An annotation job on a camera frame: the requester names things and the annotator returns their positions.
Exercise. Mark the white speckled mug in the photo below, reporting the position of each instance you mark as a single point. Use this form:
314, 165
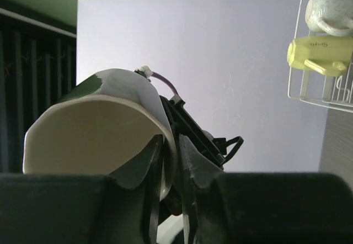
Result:
333, 17

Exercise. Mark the black mug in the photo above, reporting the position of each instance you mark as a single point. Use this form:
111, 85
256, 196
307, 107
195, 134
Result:
98, 126

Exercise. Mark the white wire dish rack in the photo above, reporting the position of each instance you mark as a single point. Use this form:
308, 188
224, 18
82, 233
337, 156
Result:
313, 88

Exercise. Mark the yellow mug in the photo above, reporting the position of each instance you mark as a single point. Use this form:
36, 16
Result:
327, 55

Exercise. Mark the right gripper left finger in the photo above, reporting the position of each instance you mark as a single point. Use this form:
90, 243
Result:
139, 181

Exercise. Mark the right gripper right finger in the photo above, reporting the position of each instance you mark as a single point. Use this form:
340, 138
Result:
196, 173

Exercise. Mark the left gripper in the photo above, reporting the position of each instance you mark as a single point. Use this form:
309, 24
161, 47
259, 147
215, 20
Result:
217, 150

